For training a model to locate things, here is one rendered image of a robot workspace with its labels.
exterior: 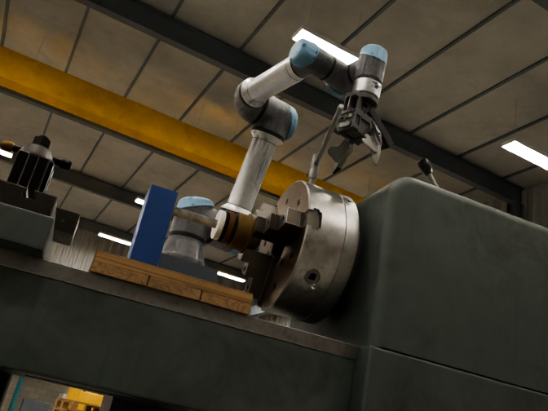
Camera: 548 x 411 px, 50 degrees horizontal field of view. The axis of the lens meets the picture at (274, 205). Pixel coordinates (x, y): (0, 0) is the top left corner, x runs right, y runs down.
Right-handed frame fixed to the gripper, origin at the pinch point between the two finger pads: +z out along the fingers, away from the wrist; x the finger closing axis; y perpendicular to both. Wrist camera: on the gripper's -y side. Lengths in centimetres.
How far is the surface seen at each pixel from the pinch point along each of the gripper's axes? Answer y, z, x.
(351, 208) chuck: 8.9, 14.9, 10.9
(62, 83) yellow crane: -132, -420, -1019
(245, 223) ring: 25.5, 23.7, -3.7
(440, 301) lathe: -6.5, 31.5, 26.7
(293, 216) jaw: 21.5, 21.5, 7.3
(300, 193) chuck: 17.3, 13.7, 2.4
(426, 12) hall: -501, -590, -459
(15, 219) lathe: 72, 41, 2
